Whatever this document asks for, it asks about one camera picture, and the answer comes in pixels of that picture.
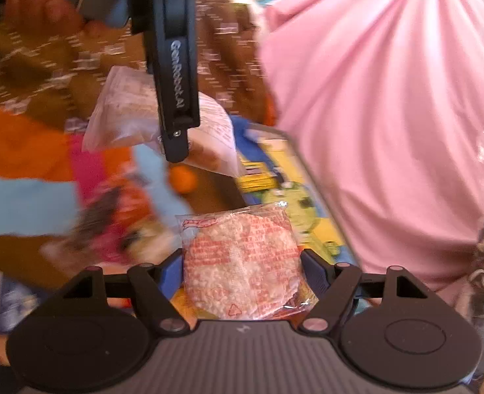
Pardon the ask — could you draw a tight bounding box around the dark dried fish packet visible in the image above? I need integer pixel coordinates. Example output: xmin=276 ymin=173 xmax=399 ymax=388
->
xmin=66 ymin=184 xmax=149 ymax=254

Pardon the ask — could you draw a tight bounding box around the white translucent snack bag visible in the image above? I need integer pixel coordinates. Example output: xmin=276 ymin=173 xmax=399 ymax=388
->
xmin=83 ymin=66 xmax=244 ymax=178

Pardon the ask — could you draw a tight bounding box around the round pink rice cake packet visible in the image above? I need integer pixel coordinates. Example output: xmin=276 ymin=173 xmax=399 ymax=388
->
xmin=178 ymin=202 xmax=317 ymax=320

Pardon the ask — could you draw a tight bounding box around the person's left hand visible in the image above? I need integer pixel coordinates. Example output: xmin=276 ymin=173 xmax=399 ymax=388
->
xmin=3 ymin=0 xmax=110 ymax=38

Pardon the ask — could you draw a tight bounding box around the blue calcium tablet sachet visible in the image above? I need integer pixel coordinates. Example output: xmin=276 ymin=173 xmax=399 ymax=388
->
xmin=0 ymin=271 xmax=50 ymax=335

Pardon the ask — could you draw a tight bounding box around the yellow snack bar packet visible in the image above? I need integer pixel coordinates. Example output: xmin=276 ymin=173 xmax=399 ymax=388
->
xmin=237 ymin=148 xmax=284 ymax=193

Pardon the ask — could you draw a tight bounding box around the grey tray with frog drawing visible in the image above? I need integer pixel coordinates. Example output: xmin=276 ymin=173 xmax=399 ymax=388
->
xmin=231 ymin=116 xmax=357 ymax=264

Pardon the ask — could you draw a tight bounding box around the small orange mandarin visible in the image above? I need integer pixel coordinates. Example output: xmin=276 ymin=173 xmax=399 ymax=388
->
xmin=168 ymin=164 xmax=197 ymax=196

